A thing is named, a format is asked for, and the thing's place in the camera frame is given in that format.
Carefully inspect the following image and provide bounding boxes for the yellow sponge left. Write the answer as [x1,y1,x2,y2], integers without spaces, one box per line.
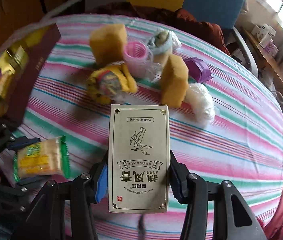
[89,23,128,66]

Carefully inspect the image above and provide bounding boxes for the yellow patterned sock ball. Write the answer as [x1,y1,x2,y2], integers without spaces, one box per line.
[86,63,138,105]

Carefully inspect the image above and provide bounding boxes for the striped bed sheet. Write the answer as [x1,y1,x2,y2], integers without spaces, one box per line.
[0,13,283,240]

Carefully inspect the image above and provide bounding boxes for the beige tea box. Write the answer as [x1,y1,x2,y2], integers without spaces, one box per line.
[108,104,170,213]

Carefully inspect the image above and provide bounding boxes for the pink hair roller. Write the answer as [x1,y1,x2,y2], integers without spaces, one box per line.
[123,41,153,79]

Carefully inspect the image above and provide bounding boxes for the grey bed rail right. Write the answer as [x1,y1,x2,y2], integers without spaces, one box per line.
[231,27,259,79]

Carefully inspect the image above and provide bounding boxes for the rice cracker packet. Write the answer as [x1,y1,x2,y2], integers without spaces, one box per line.
[13,135,71,181]

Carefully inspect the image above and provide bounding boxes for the yellow sponge right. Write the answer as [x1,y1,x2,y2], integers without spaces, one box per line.
[160,54,189,108]

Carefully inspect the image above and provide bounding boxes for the wooden side table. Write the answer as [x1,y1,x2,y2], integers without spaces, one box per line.
[241,27,283,95]

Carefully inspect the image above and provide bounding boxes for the white product boxes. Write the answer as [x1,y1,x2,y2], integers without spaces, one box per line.
[251,24,279,57]

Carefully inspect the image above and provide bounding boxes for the yellow sponge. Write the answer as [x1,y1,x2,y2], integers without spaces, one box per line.
[89,23,128,66]
[160,54,189,108]

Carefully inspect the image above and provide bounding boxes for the gold lined storage box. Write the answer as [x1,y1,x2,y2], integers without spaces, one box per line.
[0,23,61,128]

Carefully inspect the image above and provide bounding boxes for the white bed rail left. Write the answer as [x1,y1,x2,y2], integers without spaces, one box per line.
[41,0,83,22]

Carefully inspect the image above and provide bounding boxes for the dark red blanket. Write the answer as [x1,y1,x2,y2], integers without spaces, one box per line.
[86,2,230,55]

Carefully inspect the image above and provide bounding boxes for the white plastic bag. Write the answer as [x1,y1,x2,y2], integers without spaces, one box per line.
[184,82,215,127]

